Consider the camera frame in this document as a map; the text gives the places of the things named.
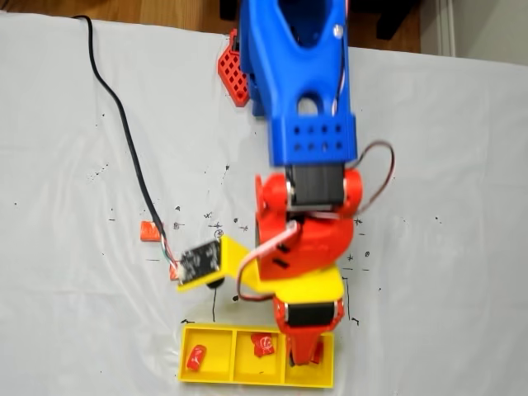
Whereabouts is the white tablecloth with ink marks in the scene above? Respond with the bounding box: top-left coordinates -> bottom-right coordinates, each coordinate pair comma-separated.
0,12 -> 528,396

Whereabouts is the camera board on yellow mount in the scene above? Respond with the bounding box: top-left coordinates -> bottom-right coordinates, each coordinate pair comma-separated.
175,234 -> 227,295

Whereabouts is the red candy with S print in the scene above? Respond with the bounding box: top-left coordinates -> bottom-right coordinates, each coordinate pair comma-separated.
184,344 -> 207,371
250,332 -> 276,358

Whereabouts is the servo cable at wrist joint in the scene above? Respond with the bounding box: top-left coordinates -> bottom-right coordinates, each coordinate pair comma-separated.
355,140 -> 397,215

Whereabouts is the yellow three-compartment box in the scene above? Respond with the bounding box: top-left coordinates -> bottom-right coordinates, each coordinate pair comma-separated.
178,323 -> 336,389

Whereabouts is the black camera cable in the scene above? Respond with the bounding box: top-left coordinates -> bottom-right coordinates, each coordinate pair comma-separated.
72,15 -> 182,274

